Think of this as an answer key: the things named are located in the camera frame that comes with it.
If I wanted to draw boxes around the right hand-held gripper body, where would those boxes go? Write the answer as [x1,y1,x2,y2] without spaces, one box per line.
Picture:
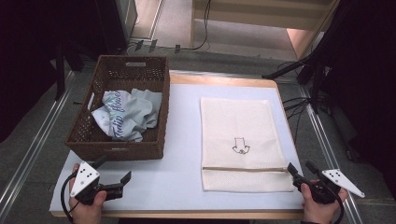
[293,168,366,205]

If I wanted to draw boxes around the right hand-held gripper black cable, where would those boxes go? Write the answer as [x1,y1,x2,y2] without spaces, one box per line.
[330,186,346,224]

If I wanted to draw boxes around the white mesh laundry bag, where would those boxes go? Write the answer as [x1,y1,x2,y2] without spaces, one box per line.
[200,96,295,193]

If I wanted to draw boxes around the wooden table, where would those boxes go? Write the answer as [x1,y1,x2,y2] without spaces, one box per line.
[49,73,306,220]

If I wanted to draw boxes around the hand-held gripper black cable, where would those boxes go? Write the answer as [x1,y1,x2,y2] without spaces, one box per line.
[60,172,78,223]
[330,186,346,224]

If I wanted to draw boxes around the person's left hand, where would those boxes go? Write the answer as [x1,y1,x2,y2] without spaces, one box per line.
[68,163,107,224]

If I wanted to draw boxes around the light blue printed t-shirt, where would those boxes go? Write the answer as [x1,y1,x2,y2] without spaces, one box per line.
[91,88,163,143]

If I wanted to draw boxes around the black floor cables bundle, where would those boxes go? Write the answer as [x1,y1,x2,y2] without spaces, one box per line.
[276,60,312,141]

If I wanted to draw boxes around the person's right hand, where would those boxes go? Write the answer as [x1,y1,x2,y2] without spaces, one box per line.
[301,183,349,224]

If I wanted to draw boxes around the thin black floor cable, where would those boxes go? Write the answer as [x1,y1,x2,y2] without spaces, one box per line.
[125,0,213,52]

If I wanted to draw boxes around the grey cabinet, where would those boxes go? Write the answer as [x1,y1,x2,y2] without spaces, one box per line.
[115,0,138,45]

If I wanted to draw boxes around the left hand-held gripper black cable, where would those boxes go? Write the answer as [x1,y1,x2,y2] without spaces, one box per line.
[60,172,78,223]

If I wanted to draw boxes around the beige wooden shelf frame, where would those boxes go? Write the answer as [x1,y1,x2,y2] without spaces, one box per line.
[190,0,340,60]

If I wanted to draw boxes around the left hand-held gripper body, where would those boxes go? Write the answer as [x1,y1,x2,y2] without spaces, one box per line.
[69,161,125,206]

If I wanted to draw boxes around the brown wicker basket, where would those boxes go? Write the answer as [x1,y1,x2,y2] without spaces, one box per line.
[64,54,171,162]

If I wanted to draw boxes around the black stand leg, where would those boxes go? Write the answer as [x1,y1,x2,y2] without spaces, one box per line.
[54,40,85,101]

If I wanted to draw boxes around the black tripod stand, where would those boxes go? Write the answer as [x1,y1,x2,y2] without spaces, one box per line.
[261,0,353,115]

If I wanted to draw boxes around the metal floor rail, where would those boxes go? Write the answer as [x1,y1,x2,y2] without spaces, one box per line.
[0,69,77,216]
[298,83,364,224]

